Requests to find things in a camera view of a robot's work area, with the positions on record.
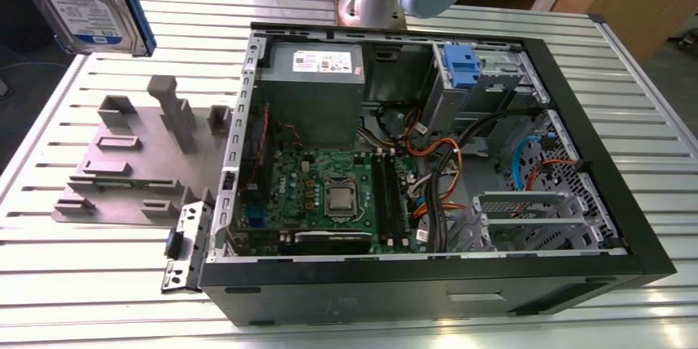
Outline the hard disk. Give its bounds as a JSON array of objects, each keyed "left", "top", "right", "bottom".
[{"left": 9, "top": 0, "right": 157, "bottom": 56}]

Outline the silver disk bay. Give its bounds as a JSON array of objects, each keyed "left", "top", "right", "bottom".
[{"left": 471, "top": 191, "right": 607, "bottom": 253}]

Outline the green motherboard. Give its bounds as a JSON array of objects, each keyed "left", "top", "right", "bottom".
[{"left": 230, "top": 147, "right": 432, "bottom": 256}]

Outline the silver CPU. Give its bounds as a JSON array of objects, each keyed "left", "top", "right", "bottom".
[{"left": 325, "top": 186, "right": 360, "bottom": 210}]

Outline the grey power supply unit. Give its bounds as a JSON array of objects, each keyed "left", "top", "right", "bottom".
[{"left": 253, "top": 42, "right": 366, "bottom": 150}]

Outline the black RAM slot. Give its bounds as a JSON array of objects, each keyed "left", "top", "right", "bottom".
[
  {"left": 372, "top": 147, "right": 397, "bottom": 250},
  {"left": 384, "top": 147, "right": 413, "bottom": 248}
]

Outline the CPU socket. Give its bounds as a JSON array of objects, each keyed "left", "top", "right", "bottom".
[{"left": 318, "top": 176, "right": 365, "bottom": 224}]

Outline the black case fan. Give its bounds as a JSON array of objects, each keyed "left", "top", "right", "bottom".
[{"left": 238, "top": 91, "right": 273, "bottom": 207}]

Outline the silver optical drive cage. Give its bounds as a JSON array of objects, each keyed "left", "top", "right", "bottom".
[{"left": 422, "top": 41, "right": 547, "bottom": 140}]

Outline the black graphics card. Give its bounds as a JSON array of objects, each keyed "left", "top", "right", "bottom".
[{"left": 276, "top": 229, "right": 376, "bottom": 257}]

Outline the blue plastic drive latch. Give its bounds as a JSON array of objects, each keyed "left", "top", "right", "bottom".
[{"left": 442, "top": 43, "right": 485, "bottom": 91}]

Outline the grey parts rack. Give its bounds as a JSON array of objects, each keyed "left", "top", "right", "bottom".
[{"left": 49, "top": 74, "right": 236, "bottom": 226}]

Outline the black open PC case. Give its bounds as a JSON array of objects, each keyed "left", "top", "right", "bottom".
[{"left": 194, "top": 20, "right": 677, "bottom": 328}]

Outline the green RAM stick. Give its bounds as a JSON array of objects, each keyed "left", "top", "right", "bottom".
[{"left": 94, "top": 177, "right": 184, "bottom": 190}]

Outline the wooden cabinet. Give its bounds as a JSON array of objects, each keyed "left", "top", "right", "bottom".
[{"left": 551, "top": 0, "right": 698, "bottom": 65}]

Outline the yellow black wire bundle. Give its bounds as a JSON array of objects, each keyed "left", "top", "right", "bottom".
[{"left": 356, "top": 126, "right": 396, "bottom": 150}]

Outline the red black twisted wire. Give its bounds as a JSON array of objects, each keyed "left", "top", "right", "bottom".
[{"left": 253, "top": 102, "right": 272, "bottom": 189}]

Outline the orange power wire bundle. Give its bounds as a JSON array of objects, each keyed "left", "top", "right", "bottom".
[{"left": 405, "top": 138, "right": 465, "bottom": 219}]

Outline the blue data wire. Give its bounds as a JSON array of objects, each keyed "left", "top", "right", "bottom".
[{"left": 509, "top": 131, "right": 557, "bottom": 194}]

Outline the silver hinged slot bracket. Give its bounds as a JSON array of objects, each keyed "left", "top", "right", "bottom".
[{"left": 160, "top": 200, "right": 217, "bottom": 295}]

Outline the orange red power wire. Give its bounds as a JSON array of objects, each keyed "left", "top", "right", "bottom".
[{"left": 535, "top": 158, "right": 580, "bottom": 181}]

